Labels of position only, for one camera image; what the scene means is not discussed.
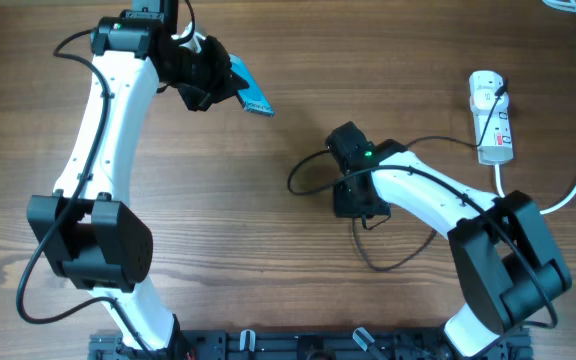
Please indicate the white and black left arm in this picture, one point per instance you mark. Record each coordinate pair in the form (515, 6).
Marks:
(85, 227)

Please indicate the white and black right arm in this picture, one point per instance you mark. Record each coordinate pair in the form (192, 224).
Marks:
(508, 264)

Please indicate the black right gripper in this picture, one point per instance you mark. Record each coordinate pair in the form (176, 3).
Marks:
(343, 209)

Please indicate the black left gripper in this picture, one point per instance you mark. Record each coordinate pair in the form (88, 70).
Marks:
(223, 82)

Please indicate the smartphone with teal screen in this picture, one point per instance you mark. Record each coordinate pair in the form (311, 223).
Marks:
(251, 98)

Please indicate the white charger adapter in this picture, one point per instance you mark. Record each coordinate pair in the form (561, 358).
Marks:
(484, 101)

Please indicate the white power strip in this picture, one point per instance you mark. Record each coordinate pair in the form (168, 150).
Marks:
(493, 139)

